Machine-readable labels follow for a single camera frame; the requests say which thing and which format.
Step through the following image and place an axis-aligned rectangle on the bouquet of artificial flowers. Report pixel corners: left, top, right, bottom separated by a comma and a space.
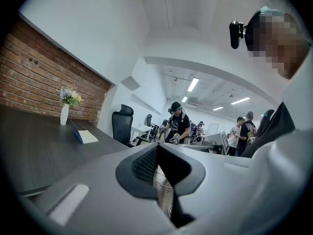
56, 87, 84, 107

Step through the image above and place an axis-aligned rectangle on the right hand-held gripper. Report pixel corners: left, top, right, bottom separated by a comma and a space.
182, 130, 230, 154

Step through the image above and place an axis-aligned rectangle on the person's head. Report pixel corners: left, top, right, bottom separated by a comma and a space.
246, 8, 313, 80

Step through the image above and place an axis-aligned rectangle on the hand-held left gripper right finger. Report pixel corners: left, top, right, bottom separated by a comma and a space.
158, 128, 313, 235

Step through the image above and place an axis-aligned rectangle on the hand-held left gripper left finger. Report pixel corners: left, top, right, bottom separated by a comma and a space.
26, 142, 179, 235

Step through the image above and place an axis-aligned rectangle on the teal head strap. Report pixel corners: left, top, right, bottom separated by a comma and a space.
260, 5, 280, 16

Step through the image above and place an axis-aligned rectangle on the white ceramic vase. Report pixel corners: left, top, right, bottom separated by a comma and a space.
60, 103, 70, 126

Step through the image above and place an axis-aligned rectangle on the small white desk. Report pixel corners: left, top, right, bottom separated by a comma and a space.
131, 124, 153, 142

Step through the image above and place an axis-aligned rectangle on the black head-mounted camera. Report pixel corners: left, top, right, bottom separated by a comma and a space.
229, 20, 246, 49

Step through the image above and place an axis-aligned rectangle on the black mesh office chair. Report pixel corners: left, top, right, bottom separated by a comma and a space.
112, 104, 150, 147

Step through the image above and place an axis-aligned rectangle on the white notebook with blue cover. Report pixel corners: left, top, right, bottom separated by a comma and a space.
69, 117, 99, 144

